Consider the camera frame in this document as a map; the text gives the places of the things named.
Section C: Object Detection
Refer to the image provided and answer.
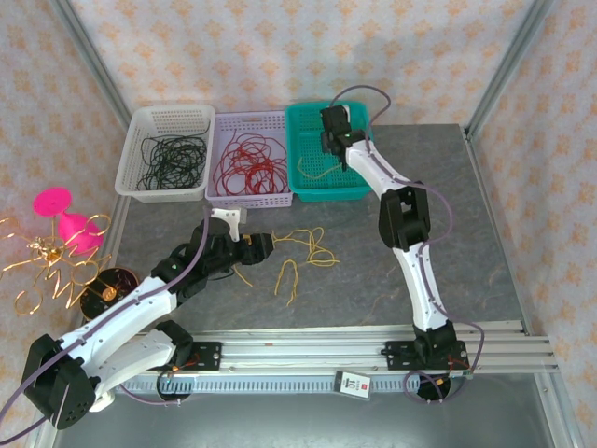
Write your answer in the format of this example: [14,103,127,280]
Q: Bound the short yellow cable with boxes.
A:
[297,156,346,181]

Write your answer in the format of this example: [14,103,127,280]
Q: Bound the lavender plastic basket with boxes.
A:
[203,110,295,211]

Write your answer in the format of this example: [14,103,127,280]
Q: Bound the teal plastic basket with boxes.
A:
[284,101,374,203]

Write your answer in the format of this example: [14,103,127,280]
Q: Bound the black round tin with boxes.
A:
[78,266,141,323]

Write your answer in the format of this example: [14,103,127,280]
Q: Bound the pink plastic goblet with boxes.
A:
[32,186,106,256]

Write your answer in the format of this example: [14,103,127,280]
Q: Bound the white plastic basket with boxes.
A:
[115,105,217,204]

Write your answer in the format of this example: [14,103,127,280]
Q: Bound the white label card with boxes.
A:
[334,370,372,400]

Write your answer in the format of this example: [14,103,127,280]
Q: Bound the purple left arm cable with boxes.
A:
[0,217,211,444]

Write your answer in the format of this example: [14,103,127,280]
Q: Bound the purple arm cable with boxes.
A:
[328,85,486,405]
[0,217,211,444]

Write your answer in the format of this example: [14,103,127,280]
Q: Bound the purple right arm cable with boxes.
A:
[328,85,486,405]

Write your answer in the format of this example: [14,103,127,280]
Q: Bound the tangled red cables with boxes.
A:
[212,130,289,196]

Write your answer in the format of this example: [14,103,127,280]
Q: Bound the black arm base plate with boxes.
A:
[384,340,470,374]
[184,342,223,372]

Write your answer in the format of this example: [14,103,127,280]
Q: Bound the tangled black cables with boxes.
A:
[134,119,209,192]

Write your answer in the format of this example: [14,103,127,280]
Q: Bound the aluminium mounting rail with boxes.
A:
[186,319,559,374]

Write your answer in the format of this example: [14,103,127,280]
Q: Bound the slotted grey cable duct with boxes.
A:
[114,375,421,396]

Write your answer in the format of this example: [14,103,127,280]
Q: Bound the gold wire ornament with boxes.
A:
[0,214,114,316]

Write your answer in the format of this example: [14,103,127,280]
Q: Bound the aluminium frame post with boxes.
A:
[464,0,559,139]
[49,0,134,136]

